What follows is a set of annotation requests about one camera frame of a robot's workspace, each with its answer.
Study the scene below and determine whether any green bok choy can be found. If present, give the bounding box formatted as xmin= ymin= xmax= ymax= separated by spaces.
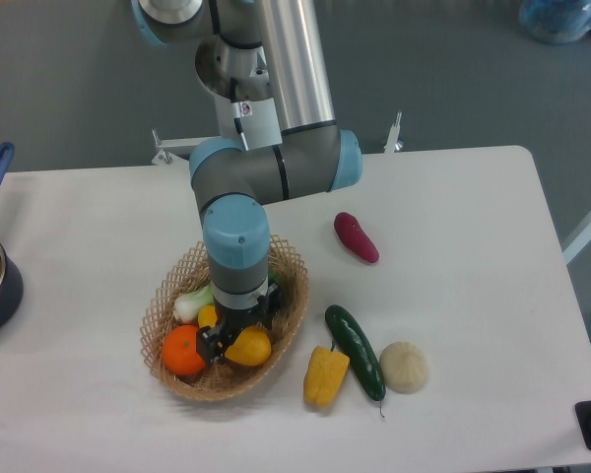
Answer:
xmin=172 ymin=270 xmax=280 ymax=328

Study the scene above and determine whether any woven wicker basket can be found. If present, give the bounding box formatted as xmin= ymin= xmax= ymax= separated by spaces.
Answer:
xmin=140 ymin=236 xmax=309 ymax=402

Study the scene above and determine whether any yellow mango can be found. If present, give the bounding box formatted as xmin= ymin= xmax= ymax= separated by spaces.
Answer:
xmin=198 ymin=304 xmax=272 ymax=367

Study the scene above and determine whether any yellow bell pepper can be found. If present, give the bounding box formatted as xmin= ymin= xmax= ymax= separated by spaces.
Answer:
xmin=303 ymin=346 xmax=350 ymax=408

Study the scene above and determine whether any green cucumber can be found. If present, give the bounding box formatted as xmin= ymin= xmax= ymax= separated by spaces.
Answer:
xmin=324 ymin=304 xmax=387 ymax=419

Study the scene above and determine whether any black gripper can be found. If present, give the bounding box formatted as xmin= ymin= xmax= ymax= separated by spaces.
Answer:
xmin=196 ymin=282 xmax=282 ymax=365

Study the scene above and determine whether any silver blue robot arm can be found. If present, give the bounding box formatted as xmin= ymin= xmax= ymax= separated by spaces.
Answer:
xmin=133 ymin=1 xmax=362 ymax=363

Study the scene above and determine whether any purple sweet potato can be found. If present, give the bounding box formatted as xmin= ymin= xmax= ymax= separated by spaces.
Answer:
xmin=333 ymin=212 xmax=380 ymax=264

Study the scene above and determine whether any black cable on pedestal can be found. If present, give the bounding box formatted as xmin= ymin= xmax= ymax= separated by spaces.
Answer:
xmin=229 ymin=77 xmax=250 ymax=149

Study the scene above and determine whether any orange fruit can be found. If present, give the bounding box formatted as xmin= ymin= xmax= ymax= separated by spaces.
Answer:
xmin=162 ymin=325 xmax=207 ymax=376

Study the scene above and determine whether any blue plastic bag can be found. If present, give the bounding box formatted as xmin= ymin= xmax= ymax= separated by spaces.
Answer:
xmin=518 ymin=1 xmax=591 ymax=45

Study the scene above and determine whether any beige steamed bun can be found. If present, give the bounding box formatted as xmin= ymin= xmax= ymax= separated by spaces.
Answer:
xmin=379 ymin=341 xmax=429 ymax=394

